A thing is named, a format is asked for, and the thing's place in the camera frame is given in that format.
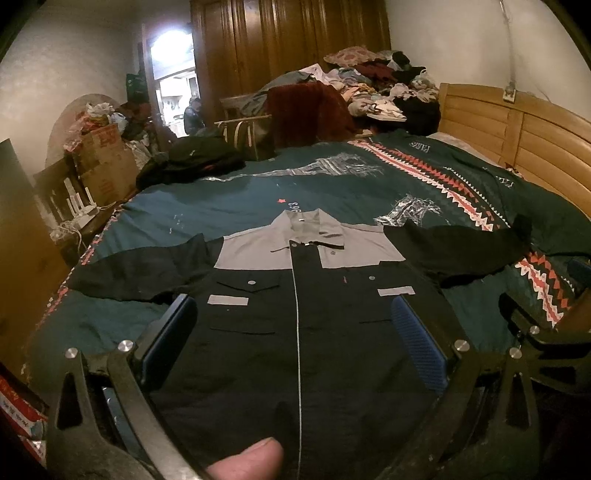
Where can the cardboard box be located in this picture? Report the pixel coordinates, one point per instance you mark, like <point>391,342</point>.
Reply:
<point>106,166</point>

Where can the person's left hand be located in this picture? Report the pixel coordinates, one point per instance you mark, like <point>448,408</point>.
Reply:
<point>247,461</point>

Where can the red and white box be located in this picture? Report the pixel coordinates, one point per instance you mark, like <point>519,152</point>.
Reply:
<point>18,410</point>

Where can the white router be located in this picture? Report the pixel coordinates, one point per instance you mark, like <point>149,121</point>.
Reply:
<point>85,216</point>

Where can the dark red cloth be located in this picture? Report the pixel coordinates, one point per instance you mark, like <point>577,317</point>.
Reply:
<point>304,110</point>

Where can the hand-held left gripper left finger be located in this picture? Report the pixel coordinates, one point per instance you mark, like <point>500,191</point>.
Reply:
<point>168,332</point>

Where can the wooden chair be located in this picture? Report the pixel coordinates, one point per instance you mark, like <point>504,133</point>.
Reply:
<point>240,129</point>

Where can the teal printed bedspread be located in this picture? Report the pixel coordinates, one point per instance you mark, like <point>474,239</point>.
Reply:
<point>258,194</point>

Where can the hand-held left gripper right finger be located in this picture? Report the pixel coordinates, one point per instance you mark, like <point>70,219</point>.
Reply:
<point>415,337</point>

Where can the pile of mixed clothes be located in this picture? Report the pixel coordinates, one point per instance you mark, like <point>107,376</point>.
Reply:
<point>369,87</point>

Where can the wooden headboard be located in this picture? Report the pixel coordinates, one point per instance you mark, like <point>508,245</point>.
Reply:
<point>508,124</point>

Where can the pile of crumpled bags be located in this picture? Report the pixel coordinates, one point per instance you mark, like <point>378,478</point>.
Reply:
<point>99,113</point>

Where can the brown wooden board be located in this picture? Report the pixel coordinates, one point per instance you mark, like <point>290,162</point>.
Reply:
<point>23,254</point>

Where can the black and grey jacket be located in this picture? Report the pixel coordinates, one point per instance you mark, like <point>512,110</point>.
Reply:
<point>258,369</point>

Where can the wooden wardrobe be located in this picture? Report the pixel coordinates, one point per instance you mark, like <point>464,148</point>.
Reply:
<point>277,37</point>

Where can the green bag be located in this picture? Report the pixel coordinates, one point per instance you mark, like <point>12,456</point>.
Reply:
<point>136,87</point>

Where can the heap of black clothes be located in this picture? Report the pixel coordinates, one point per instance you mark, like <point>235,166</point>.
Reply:
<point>194,157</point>

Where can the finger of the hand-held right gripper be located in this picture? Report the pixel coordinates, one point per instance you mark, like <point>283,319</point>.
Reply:
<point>535,344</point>
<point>581,273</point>

